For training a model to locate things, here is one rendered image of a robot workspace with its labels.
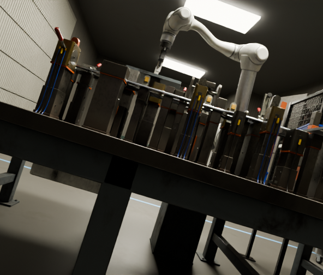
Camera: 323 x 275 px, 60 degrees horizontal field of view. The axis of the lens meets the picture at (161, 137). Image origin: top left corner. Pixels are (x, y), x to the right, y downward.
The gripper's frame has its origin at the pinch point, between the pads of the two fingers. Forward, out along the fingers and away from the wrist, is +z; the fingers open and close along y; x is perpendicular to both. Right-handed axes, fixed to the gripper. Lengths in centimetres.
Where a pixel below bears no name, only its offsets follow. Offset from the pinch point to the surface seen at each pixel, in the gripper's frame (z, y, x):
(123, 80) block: 24, -53, 16
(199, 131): 32, -29, -32
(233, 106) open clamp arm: 12, -28, -47
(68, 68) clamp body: 26, -50, 41
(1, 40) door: -27, 202, 195
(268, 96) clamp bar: 1, -33, -64
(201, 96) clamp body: 20, -60, -20
